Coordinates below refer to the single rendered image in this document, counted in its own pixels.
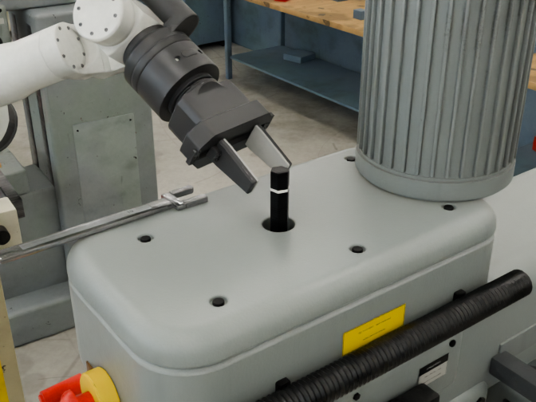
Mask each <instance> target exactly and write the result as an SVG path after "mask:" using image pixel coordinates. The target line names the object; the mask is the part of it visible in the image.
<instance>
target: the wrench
mask: <svg viewBox="0 0 536 402"><path fill-rule="evenodd" d="M193 192H194V187H193V186H191V185H187V186H185V187H180V188H177V189H175V190H172V191H169V192H167V193H164V194H162V195H161V199H158V200H156V201H152V202H150V203H145V204H143V205H140V206H138V207H133V208H130V209H127V210H125V211H121V212H118V213H115V214H112V215H108V216H105V217H103V218H100V219H95V220H93V221H90V222H87V223H83V224H81V225H77V226H75V227H70V228H68V229H65V230H63V231H58V232H55V233H52V234H48V235H46V236H43V237H40V238H36V239H33V240H30V241H28V242H23V243H20V244H18V245H15V246H11V247H8V248H6V249H2V250H0V263H1V264H5V263H8V262H12V261H14V260H17V259H20V258H24V257H26V256H29V255H32V254H36V253H38V252H41V251H43V250H48V249H50V248H53V247H55V246H60V245H62V244H65V243H67V242H72V241H75V240H78V239H80V238H84V237H87V236H90V235H94V234H96V233H99V232H102V231H106V230H108V229H111V228H113V227H118V226H120V225H123V224H125V223H130V222H132V221H135V220H137V219H142V218H144V217H147V216H149V215H154V214H157V213H160V212H162V211H166V210H169V209H172V208H173V207H174V208H175V209H176V210H177V211H180V210H183V209H185V208H187V209H188V208H190V207H194V206H197V205H200V204H202V203H206V202H208V198H207V196H206V195H204V194H200V195H196V196H193V197H191V198H188V199H184V200H182V201H181V200H180V199H178V198H180V197H183V196H185V195H190V194H192V193H193Z"/></svg>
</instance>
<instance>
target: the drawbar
mask: <svg viewBox="0 0 536 402"><path fill-rule="evenodd" d="M289 185H290V170H289V168H287V167H283V166H279V167H272V169H271V171H270V188H272V189H274V190H276V191H283V190H287V189H288V187H289ZM288 230H289V191H288V192H284V193H279V194H278V193H276V192H273V191H270V231H272V232H286V231H288Z"/></svg>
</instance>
